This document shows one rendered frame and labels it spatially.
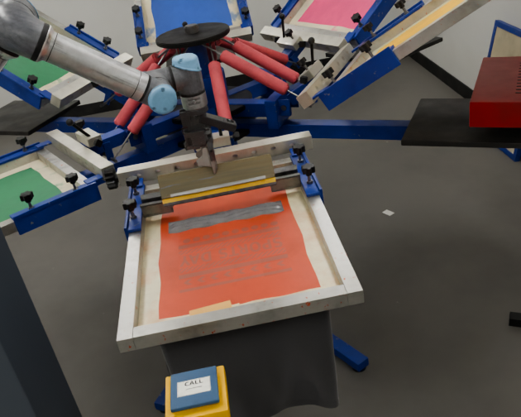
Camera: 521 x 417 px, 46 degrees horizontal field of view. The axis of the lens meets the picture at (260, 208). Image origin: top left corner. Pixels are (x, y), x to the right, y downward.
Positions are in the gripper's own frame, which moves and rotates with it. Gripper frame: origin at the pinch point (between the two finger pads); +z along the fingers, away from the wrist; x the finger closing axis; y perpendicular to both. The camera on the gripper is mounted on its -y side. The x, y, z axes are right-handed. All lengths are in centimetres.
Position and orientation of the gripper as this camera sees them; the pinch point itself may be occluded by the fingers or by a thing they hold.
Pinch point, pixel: (216, 166)
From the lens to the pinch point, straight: 189.5
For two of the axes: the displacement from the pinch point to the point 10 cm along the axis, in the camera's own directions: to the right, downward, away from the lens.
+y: -9.8, 2.0, -0.3
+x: 1.3, 4.7, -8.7
